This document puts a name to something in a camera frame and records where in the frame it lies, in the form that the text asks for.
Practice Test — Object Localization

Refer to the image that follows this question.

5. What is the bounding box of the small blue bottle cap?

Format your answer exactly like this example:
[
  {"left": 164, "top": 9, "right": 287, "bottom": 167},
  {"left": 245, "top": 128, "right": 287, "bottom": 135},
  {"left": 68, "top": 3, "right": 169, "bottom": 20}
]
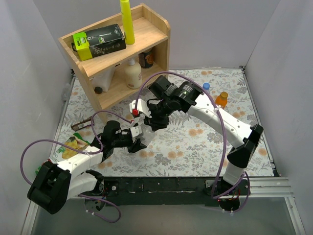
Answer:
[{"left": 202, "top": 83, "right": 210, "bottom": 90}]

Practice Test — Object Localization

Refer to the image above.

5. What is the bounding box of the blue label water bottle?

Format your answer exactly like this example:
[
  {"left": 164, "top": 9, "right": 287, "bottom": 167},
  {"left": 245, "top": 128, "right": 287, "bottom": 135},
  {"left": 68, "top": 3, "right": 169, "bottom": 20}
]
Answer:
[{"left": 202, "top": 83, "right": 210, "bottom": 94}]

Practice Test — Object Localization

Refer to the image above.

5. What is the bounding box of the orange juice bottle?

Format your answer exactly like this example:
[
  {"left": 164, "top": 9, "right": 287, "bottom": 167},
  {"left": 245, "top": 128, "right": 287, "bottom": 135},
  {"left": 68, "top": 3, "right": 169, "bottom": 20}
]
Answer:
[{"left": 215, "top": 95, "right": 227, "bottom": 109}]

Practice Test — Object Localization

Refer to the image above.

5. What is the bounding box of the orange bottle cap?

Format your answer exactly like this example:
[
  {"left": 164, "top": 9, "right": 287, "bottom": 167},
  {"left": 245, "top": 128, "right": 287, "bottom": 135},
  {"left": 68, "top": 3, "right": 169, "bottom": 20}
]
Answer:
[{"left": 220, "top": 92, "right": 228, "bottom": 99}]

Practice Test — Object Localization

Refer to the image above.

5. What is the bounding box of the clear plastic cup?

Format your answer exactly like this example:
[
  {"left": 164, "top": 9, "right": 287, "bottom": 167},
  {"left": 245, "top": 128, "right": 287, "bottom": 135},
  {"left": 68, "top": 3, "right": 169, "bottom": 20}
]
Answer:
[{"left": 140, "top": 122, "right": 156, "bottom": 146}]

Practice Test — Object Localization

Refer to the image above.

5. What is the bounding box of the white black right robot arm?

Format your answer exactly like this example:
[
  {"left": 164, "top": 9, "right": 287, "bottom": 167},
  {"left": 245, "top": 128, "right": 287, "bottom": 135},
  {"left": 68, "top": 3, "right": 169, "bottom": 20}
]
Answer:
[{"left": 132, "top": 71, "right": 264, "bottom": 198}]

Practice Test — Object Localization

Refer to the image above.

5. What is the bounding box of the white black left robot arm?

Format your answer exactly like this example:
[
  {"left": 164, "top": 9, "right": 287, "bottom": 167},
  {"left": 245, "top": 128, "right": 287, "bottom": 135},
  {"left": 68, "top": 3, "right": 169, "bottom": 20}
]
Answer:
[{"left": 27, "top": 120, "right": 153, "bottom": 214}]

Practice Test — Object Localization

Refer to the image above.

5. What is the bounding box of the cream lotion pump bottle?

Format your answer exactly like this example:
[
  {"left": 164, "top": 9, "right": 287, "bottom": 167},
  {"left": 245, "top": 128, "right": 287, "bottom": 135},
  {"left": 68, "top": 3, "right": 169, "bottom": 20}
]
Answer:
[{"left": 124, "top": 58, "right": 142, "bottom": 89}]

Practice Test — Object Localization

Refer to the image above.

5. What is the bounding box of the yellow tall bottle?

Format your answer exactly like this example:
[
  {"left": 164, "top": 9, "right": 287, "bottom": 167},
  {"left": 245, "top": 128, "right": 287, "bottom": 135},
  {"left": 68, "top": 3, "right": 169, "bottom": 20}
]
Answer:
[{"left": 120, "top": 0, "right": 135, "bottom": 45}]

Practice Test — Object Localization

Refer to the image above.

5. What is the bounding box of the brown chocolate bar wrapper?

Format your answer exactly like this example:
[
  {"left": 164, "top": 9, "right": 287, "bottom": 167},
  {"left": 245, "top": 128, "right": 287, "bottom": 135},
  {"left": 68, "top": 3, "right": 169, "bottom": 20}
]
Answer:
[{"left": 71, "top": 117, "right": 91, "bottom": 131}]

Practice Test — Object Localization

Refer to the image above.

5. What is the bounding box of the floral patterned table mat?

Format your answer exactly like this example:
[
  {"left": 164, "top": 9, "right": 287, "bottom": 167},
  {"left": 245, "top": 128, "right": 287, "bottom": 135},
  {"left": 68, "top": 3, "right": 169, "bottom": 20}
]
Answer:
[{"left": 58, "top": 68, "right": 274, "bottom": 177}]

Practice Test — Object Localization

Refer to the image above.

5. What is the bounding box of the chips snack bag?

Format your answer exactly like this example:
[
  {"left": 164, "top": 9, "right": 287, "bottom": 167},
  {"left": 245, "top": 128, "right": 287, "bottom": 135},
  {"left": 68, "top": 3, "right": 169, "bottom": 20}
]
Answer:
[{"left": 46, "top": 132, "right": 90, "bottom": 164}]

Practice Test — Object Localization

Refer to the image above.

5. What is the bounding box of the dark jar on shelf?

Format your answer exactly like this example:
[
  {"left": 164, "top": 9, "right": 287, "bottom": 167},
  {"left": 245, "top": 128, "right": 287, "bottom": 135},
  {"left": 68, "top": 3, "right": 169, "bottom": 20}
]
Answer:
[{"left": 138, "top": 48, "right": 154, "bottom": 69}]

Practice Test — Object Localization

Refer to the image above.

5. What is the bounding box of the white jug black cap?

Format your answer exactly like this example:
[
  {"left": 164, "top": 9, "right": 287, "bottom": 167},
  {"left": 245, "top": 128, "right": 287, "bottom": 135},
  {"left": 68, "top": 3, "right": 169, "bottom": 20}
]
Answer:
[{"left": 92, "top": 68, "right": 115, "bottom": 94}]

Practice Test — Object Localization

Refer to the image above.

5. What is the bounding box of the wooden shelf unit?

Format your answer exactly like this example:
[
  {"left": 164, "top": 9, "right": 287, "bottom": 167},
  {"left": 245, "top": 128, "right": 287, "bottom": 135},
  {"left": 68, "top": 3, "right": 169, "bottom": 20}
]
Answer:
[{"left": 59, "top": 3, "right": 171, "bottom": 111}]

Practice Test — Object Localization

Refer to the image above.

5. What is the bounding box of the black green product box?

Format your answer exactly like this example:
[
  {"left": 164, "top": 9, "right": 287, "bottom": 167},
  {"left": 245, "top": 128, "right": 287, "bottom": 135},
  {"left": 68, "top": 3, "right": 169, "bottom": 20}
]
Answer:
[{"left": 71, "top": 24, "right": 126, "bottom": 61}]

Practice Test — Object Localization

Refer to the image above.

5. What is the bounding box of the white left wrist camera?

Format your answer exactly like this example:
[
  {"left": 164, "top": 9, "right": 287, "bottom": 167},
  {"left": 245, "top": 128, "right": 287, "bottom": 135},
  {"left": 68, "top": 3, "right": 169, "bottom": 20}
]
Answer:
[{"left": 130, "top": 120, "right": 143, "bottom": 139}]

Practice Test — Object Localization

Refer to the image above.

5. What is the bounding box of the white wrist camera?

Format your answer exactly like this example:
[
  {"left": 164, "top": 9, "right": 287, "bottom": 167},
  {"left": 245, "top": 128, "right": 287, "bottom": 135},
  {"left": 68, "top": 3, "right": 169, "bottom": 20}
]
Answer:
[
  {"left": 130, "top": 120, "right": 143, "bottom": 139},
  {"left": 129, "top": 98, "right": 152, "bottom": 118}
]

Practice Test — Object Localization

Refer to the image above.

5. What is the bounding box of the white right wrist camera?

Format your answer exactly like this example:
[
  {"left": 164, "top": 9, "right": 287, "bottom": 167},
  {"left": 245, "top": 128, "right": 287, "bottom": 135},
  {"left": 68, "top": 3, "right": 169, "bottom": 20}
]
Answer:
[{"left": 129, "top": 98, "right": 152, "bottom": 118}]

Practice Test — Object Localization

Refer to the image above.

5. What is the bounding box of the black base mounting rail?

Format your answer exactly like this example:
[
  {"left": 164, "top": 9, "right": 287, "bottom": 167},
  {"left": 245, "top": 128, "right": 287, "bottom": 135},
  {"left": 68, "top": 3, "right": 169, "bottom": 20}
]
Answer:
[{"left": 93, "top": 177, "right": 249, "bottom": 210}]

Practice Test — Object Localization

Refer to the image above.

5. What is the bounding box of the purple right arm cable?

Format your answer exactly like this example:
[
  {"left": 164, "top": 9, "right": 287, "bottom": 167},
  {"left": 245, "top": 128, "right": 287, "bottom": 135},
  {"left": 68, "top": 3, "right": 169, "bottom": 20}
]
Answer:
[{"left": 132, "top": 71, "right": 251, "bottom": 212}]

